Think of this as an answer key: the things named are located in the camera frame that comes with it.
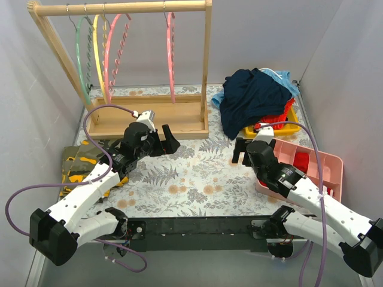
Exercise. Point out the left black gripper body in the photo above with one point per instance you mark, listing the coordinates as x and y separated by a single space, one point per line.
160 144

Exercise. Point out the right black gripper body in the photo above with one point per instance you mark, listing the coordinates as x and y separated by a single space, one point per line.
243 152

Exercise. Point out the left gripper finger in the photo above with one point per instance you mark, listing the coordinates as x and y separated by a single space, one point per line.
170 145
167 132

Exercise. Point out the navy blue shorts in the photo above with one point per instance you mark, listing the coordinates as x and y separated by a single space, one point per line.
250 95

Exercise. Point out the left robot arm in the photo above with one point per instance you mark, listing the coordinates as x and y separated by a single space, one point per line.
61 229

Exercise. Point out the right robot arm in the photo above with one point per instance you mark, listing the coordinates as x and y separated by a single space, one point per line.
354 237

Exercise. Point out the pink hanger left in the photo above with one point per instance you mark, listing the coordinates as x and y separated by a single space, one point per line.
111 67

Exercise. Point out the pink hanger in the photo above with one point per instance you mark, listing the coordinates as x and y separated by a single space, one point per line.
111 67
170 52

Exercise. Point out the camouflage shorts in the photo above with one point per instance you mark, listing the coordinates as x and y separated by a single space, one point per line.
77 163

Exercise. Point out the light blue shorts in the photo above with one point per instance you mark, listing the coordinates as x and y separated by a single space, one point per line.
282 77

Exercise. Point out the pink hanger right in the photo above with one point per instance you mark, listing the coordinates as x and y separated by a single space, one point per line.
170 52

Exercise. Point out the yellow hanger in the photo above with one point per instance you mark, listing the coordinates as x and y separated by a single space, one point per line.
100 33

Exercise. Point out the green hanger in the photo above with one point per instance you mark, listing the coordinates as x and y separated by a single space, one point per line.
84 71

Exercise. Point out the yellow plastic tray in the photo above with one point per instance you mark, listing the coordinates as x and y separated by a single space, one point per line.
287 130

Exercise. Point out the wooden clothes rack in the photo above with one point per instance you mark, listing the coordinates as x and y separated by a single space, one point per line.
187 117

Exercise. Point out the red knitted garment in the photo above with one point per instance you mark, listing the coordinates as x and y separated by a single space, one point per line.
279 118

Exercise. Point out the red cloth in organizer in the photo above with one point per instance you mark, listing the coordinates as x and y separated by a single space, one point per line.
301 161

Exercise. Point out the pink divided organizer tray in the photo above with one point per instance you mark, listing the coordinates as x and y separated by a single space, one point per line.
323 167

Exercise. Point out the floral table mat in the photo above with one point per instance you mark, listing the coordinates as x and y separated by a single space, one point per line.
198 180

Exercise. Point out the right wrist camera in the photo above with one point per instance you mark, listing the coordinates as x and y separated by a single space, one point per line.
265 133

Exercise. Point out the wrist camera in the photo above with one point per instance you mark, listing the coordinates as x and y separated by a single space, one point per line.
147 118
265 133

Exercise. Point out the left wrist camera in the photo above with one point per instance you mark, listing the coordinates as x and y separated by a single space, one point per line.
147 118

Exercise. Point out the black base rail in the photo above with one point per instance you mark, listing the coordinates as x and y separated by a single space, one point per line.
217 233

